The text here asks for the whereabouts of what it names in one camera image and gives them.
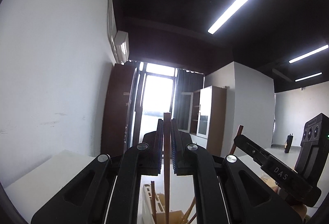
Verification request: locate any dark blue curtain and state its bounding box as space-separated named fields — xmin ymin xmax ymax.
xmin=173 ymin=69 xmax=204 ymax=132

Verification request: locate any white and brown cabinet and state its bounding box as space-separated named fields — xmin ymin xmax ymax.
xmin=179 ymin=86 xmax=226 ymax=156

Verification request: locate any person right hand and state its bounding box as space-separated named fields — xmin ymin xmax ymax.
xmin=272 ymin=186 xmax=307 ymax=218

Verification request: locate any cream plastic utensil holder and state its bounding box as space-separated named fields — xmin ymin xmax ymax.
xmin=141 ymin=183 xmax=199 ymax=224

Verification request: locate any beige paper bag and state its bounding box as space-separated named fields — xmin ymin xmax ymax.
xmin=260 ymin=173 xmax=277 ymax=188

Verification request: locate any ceiling strip light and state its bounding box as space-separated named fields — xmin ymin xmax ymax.
xmin=295 ymin=72 xmax=322 ymax=82
xmin=207 ymin=0 xmax=248 ymax=34
xmin=288 ymin=44 xmax=328 ymax=64

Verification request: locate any dark brown wooden chopstick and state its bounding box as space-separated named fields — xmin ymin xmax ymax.
xmin=229 ymin=125 xmax=244 ymax=155
xmin=151 ymin=181 xmax=157 ymax=224
xmin=163 ymin=112 xmax=171 ymax=224

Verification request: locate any black object on far table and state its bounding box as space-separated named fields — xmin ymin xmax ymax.
xmin=284 ymin=134 xmax=293 ymax=154

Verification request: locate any glass balcony door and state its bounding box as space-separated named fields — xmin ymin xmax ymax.
xmin=132 ymin=62 xmax=178 ymax=145

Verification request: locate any white wall air conditioner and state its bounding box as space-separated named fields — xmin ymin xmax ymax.
xmin=114 ymin=30 xmax=129 ymax=63

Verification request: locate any dark brown wardrobe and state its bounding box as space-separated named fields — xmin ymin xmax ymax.
xmin=100 ymin=64 xmax=136 ymax=157

